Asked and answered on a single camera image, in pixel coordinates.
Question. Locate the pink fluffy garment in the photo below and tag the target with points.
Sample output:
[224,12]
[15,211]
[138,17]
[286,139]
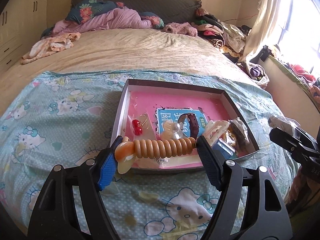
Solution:
[180,28]

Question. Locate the white earring card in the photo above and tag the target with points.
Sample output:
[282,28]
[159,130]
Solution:
[288,125]

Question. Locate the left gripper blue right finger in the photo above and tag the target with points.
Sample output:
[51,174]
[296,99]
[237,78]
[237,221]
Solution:
[212,162]

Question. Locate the burgundy strap wristwatch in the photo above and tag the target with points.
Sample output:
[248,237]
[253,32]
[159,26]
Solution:
[193,123]

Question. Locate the blue card jewelry bag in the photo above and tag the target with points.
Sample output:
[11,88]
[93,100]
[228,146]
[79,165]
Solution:
[226,150]

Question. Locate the peach clothing on bed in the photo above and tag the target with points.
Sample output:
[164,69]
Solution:
[49,46]

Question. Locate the cream curtain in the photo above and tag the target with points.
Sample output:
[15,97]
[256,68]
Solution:
[266,23]

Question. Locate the white dotted hair claw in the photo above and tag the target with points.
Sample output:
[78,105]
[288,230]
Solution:
[214,130]

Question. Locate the bag with yellow hoop earrings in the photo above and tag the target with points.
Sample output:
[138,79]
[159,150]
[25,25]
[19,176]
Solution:
[231,135]

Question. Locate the dark grey headboard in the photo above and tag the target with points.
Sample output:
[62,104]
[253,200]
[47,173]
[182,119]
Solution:
[178,11]

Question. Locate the Hello Kitty blue blanket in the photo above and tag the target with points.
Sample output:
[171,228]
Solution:
[44,127]

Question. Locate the shallow cardboard tray box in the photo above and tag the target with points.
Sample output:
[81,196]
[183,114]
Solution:
[156,110]

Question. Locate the cream built-in wardrobe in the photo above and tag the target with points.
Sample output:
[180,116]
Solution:
[22,23]

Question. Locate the pile of clothes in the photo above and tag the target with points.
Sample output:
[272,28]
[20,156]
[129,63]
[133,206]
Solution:
[228,38]

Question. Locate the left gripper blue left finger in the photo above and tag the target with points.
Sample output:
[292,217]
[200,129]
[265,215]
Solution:
[107,164]

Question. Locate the red cherry earrings bag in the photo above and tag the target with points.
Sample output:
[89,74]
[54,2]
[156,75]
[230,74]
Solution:
[141,127]

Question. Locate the beige bed cover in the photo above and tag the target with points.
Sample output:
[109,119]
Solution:
[125,49]

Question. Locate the pink purple quilt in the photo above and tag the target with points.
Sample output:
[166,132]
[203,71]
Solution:
[115,19]

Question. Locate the floral dark blue pillow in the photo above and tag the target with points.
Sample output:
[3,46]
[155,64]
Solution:
[88,9]

